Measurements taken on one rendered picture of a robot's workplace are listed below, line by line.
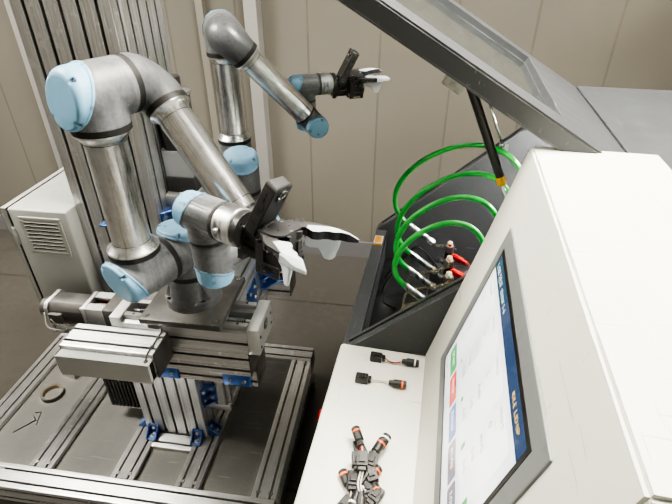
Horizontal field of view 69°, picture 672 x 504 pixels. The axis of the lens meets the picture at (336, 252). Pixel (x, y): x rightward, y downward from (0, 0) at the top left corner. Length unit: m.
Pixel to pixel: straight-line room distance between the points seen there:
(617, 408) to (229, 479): 1.67
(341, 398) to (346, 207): 2.19
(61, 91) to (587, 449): 0.97
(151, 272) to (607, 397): 0.97
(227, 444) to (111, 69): 1.48
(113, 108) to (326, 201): 2.33
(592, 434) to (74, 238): 1.40
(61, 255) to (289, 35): 1.83
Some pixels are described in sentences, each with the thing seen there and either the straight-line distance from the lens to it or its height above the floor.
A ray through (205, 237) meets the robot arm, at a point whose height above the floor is 1.41.
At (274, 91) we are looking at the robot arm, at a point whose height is 1.47.
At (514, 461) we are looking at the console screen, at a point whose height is 1.38.
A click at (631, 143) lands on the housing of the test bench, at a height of 1.50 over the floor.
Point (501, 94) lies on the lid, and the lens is 0.95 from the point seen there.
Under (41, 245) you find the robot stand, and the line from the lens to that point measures 1.68.
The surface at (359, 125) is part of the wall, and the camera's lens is 3.02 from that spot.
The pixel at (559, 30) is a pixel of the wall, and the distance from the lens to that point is 2.98.
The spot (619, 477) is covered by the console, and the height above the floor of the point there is 1.53.
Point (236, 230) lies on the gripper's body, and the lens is 0.86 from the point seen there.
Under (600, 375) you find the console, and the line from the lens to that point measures 0.52.
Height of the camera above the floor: 1.88
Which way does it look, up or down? 33 degrees down
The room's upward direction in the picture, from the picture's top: straight up
